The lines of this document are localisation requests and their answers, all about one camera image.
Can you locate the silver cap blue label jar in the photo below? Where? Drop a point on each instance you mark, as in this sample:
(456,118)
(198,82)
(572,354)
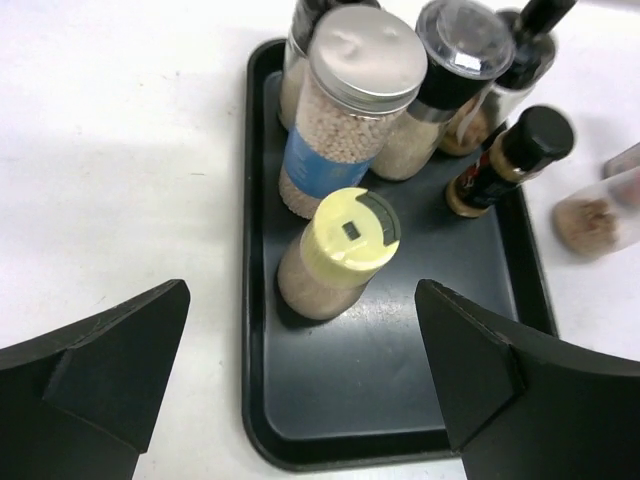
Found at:
(366,66)

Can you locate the yellow cap spice jar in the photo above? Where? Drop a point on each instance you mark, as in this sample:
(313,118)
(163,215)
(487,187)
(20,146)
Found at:
(352,235)

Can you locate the pink cap spice jar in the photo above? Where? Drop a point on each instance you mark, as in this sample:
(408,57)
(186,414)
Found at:
(600,219)

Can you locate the small black cap spice jar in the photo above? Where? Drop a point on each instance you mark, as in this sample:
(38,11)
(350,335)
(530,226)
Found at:
(540,136)

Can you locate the black rectangular tray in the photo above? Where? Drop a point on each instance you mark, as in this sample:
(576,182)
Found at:
(357,390)

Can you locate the black cap brown spice bottle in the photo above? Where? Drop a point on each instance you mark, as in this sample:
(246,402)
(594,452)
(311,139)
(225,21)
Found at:
(531,29)

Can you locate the black cap white powder bottle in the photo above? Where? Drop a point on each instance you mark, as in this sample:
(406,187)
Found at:
(306,16)

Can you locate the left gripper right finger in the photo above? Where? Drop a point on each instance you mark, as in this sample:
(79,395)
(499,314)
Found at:
(521,404)

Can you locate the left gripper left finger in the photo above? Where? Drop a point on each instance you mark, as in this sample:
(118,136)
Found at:
(82,401)

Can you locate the grey grinder cap salt jar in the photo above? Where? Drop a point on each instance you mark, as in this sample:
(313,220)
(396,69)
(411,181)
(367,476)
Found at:
(468,46)

